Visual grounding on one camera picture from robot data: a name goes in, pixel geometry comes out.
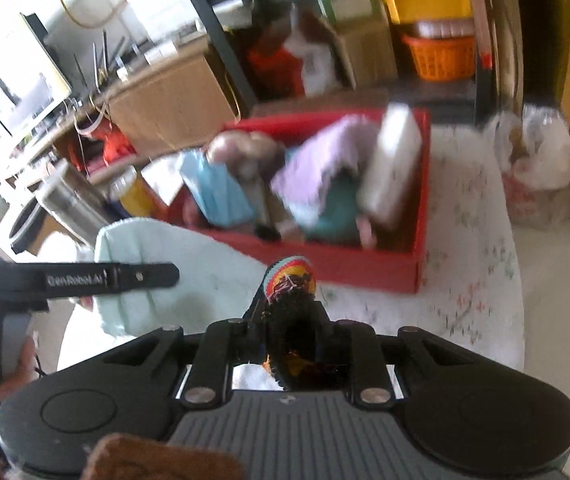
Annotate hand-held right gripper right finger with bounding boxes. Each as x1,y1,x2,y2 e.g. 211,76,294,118
310,295,516,406

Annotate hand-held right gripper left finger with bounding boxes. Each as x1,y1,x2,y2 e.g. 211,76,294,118
72,280,273,406

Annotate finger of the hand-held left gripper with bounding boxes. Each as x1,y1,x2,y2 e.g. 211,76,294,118
110,261,181,295

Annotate striped knit hat black hair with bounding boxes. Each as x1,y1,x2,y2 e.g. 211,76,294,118
257,255,352,392

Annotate light green towel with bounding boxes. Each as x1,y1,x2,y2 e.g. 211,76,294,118
92,217,269,339

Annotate red cardboard box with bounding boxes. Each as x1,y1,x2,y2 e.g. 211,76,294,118
87,105,433,295

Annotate blue packet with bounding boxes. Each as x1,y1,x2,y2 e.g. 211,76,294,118
177,151,258,227

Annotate beige plush toy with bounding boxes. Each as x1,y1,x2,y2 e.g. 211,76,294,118
206,130,289,184

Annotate purple cloth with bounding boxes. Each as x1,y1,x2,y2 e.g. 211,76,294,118
270,114,382,229

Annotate white foam block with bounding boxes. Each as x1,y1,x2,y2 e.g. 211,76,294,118
357,102,424,232

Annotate person's left hand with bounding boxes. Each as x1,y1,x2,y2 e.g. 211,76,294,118
0,335,39,404

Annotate yellow and blue can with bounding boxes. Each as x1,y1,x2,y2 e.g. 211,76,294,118
109,164,159,219

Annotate stainless steel tumbler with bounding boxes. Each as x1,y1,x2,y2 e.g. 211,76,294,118
36,160,116,249

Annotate pink pig plush blue dress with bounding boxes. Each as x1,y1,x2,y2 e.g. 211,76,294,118
255,177,382,252

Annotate red packet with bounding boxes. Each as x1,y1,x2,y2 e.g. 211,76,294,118
101,129,139,167

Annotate floral sheet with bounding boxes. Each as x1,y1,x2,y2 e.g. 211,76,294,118
57,125,527,392

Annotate brown cloth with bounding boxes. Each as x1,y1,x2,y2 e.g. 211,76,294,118
84,435,246,480

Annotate brown cardboard box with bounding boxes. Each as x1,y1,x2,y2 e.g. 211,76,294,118
106,47,242,162

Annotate computer monitor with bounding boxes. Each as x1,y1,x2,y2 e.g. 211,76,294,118
0,12,74,132

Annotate black router with antennas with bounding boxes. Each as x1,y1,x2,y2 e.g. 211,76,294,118
71,30,132,87

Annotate red plastic bag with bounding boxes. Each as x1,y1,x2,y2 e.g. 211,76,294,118
246,25,307,102

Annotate white plastic bag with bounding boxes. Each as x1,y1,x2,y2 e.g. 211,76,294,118
485,104,570,229

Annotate white labelled package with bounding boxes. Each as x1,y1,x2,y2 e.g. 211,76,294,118
285,9,347,97

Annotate cardboard box green label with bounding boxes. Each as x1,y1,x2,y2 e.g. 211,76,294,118
315,0,402,89

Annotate orange plastic basket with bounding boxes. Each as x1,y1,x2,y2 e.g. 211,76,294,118
400,32,479,84

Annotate clear lidded container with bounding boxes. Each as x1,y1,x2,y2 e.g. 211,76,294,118
405,19,474,42

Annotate black shelf frame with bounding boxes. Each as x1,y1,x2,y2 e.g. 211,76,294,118
169,0,527,127

